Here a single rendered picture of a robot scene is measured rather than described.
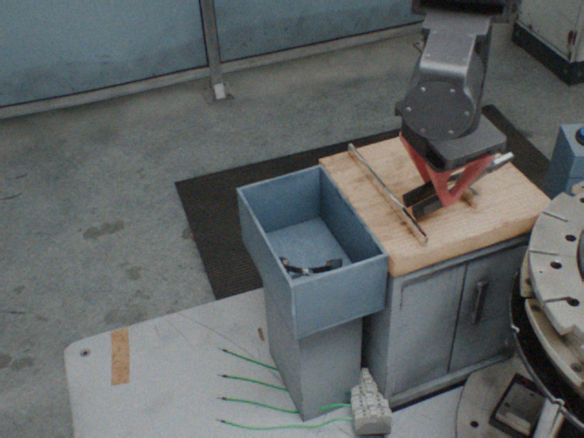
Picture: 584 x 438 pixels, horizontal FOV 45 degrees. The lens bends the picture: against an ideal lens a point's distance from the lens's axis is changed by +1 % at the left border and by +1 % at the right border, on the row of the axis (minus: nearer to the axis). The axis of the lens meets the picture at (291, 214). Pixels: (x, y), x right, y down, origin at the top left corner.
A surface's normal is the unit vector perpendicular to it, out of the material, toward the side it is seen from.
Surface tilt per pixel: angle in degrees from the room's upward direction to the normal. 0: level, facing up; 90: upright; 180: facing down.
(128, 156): 0
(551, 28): 82
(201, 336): 0
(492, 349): 90
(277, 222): 90
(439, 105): 94
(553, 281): 0
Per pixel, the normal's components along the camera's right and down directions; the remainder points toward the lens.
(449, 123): -0.30, 0.69
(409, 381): 0.37, 0.60
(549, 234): -0.04, -0.75
